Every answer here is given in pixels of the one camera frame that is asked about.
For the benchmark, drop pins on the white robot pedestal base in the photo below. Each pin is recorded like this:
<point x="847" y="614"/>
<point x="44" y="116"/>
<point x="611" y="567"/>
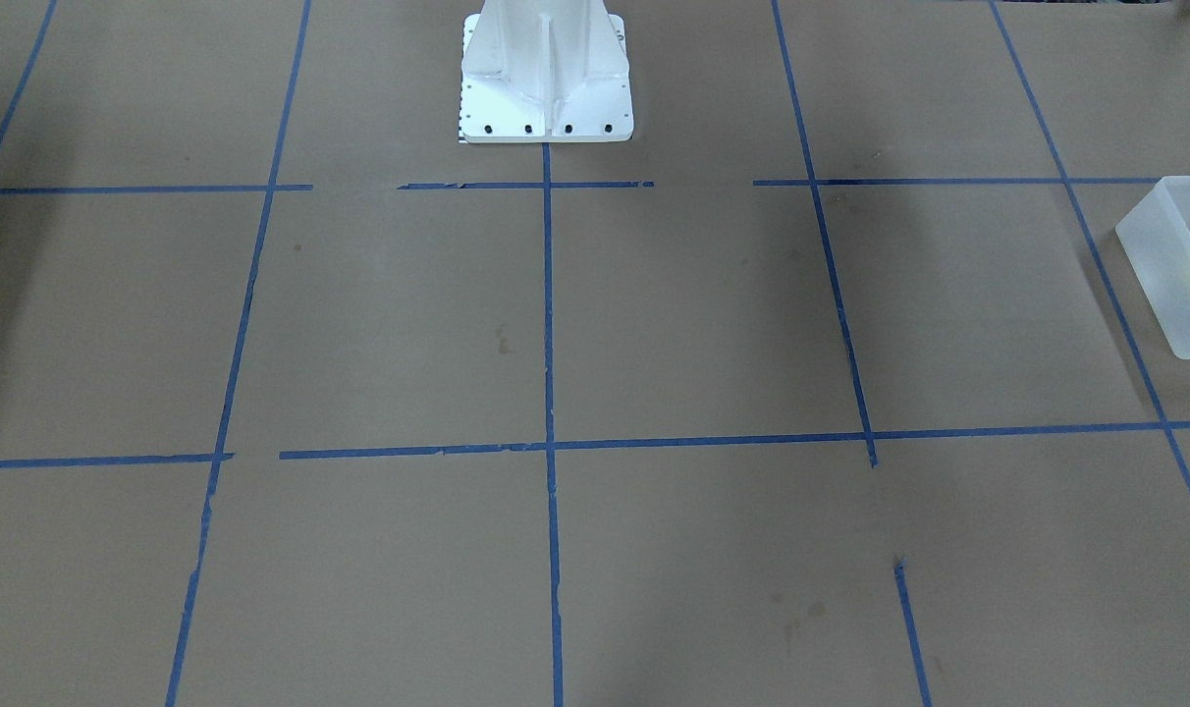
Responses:
<point x="545" y="72"/>

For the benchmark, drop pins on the clear plastic storage box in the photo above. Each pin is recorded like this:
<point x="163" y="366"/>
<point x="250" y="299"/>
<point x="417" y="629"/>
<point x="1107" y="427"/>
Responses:
<point x="1155" y="236"/>

